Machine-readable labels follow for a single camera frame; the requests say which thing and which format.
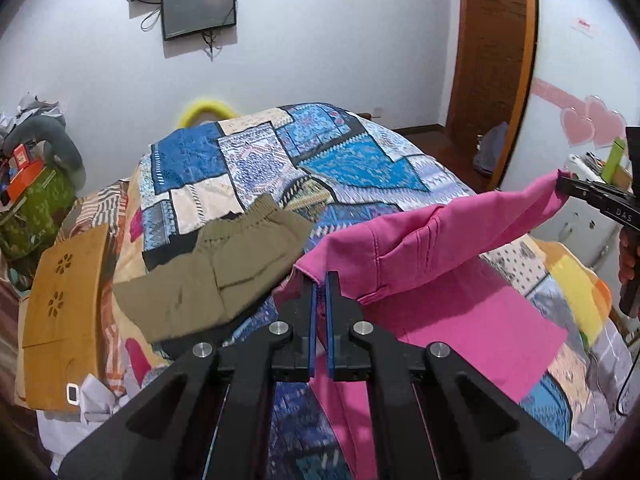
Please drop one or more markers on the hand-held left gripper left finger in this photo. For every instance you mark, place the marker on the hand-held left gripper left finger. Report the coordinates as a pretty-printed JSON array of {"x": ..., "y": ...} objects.
[{"x": 312, "y": 332}]

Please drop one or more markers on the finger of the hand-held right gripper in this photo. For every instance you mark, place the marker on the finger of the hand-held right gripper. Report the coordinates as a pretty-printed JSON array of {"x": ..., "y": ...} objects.
[{"x": 580, "y": 189}]

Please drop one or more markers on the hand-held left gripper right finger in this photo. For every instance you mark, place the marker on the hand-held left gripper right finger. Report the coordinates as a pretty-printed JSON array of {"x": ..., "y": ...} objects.
[{"x": 329, "y": 332}]

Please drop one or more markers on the olive green pants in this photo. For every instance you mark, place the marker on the olive green pants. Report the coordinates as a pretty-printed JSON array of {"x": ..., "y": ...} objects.
[{"x": 210, "y": 270}]

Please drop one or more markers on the pink pants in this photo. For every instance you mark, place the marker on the pink pants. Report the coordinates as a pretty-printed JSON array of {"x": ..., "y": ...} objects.
[{"x": 450, "y": 310}]

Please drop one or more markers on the person's right hand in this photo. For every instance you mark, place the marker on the person's right hand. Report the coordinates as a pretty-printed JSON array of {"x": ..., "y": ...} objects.
[{"x": 627, "y": 262}]

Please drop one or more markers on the green bottle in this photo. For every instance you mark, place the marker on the green bottle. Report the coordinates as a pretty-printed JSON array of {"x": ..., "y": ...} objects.
[{"x": 615, "y": 160}]

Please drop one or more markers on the pink heart stickers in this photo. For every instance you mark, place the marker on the pink heart stickers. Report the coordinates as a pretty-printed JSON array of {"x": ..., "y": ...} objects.
[{"x": 592, "y": 121}]

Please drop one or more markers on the grey cloth bag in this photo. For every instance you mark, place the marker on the grey cloth bag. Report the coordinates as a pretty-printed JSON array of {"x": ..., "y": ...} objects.
[{"x": 492, "y": 152}]

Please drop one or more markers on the white sliding wardrobe door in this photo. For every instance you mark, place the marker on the white sliding wardrobe door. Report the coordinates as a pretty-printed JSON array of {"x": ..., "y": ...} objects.
[{"x": 575, "y": 60}]

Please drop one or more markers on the brown wooden door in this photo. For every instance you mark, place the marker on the brown wooden door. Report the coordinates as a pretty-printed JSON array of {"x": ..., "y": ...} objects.
[{"x": 492, "y": 60}]

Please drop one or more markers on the red and white label sticker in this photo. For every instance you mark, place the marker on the red and white label sticker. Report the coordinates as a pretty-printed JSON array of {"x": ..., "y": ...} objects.
[{"x": 583, "y": 25}]

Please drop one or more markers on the blue patchwork blanket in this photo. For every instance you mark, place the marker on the blue patchwork blanket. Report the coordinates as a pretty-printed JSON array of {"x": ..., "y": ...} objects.
[{"x": 350, "y": 160}]

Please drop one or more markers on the orange striped quilt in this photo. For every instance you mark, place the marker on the orange striped quilt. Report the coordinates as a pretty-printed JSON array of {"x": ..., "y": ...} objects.
[{"x": 127, "y": 220}]

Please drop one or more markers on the small white device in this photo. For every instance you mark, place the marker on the small white device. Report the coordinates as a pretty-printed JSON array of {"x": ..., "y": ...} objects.
[{"x": 72, "y": 393}]

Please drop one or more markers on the wooden lap desk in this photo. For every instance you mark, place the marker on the wooden lap desk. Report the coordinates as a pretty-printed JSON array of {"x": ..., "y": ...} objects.
[{"x": 65, "y": 310}]

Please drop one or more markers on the green patterned basket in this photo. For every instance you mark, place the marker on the green patterned basket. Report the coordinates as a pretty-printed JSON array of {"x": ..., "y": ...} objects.
[{"x": 35, "y": 215}]

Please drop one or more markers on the grey neck pillow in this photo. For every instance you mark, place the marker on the grey neck pillow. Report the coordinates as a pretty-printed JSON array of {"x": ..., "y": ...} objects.
[{"x": 55, "y": 137}]

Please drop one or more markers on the orange box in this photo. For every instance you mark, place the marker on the orange box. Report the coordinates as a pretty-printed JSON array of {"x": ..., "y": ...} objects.
[{"x": 22, "y": 167}]

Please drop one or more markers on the pile of grey clothes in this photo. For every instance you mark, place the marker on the pile of grey clothes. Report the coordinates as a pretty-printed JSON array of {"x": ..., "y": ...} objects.
[{"x": 30, "y": 110}]

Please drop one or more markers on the small black wall monitor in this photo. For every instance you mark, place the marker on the small black wall monitor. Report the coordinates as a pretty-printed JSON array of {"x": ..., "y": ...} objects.
[{"x": 199, "y": 11}]

